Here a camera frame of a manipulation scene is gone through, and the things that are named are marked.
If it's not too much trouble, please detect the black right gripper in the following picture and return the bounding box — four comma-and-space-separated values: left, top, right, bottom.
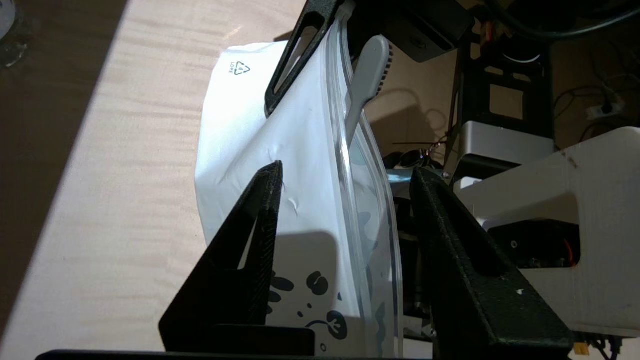
347, 0, 476, 63

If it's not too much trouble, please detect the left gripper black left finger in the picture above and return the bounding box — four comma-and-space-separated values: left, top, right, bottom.
159, 161, 283, 351

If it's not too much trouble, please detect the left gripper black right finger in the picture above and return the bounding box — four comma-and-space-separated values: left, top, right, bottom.
411, 167, 573, 360

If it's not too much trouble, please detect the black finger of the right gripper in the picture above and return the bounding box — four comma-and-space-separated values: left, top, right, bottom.
264, 0, 351, 118

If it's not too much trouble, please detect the grey toothbrush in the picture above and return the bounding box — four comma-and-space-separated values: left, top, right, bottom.
344, 35, 394, 146

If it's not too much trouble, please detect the white zip pouch blue horse print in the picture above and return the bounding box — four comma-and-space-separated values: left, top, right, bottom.
194, 22, 405, 358

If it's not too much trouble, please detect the grey robot base chassis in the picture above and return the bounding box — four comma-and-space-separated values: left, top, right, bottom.
390, 120, 640, 360

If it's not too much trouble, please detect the beige wooden shelf unit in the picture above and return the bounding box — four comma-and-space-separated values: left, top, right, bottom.
0, 0, 461, 360

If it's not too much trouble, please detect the black robot torso column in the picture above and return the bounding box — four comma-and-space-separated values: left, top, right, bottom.
450, 30, 557, 168

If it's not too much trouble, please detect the white power strip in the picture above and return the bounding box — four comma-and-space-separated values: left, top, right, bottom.
586, 100, 626, 121

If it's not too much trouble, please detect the black right camera cable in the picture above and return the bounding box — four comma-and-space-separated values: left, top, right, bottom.
480, 0, 640, 43

